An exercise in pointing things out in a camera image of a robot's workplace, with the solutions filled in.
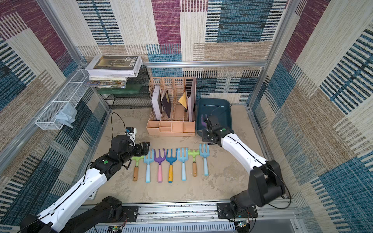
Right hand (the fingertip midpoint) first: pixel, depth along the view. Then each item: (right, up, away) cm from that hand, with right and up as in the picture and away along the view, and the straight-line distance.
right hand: (207, 133), depth 88 cm
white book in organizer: (-32, +19, +10) cm, 39 cm away
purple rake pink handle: (-29, -17, +4) cm, 34 cm away
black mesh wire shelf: (-47, +25, +11) cm, 54 cm away
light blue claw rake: (-36, -17, +4) cm, 40 cm away
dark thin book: (-28, +20, +23) cm, 41 cm away
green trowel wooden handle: (-8, -13, +6) cm, 17 cm away
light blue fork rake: (-15, -16, +4) cm, 22 cm away
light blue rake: (-1, -14, +6) cm, 15 cm away
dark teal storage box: (+4, +20, +40) cm, 45 cm away
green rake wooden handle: (-42, -21, -1) cm, 47 cm away
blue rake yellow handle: (-22, -17, +4) cm, 28 cm away
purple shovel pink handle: (-2, +6, +6) cm, 9 cm away
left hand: (-37, -4, -8) cm, 38 cm away
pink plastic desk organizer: (-24, +22, +32) cm, 46 cm away
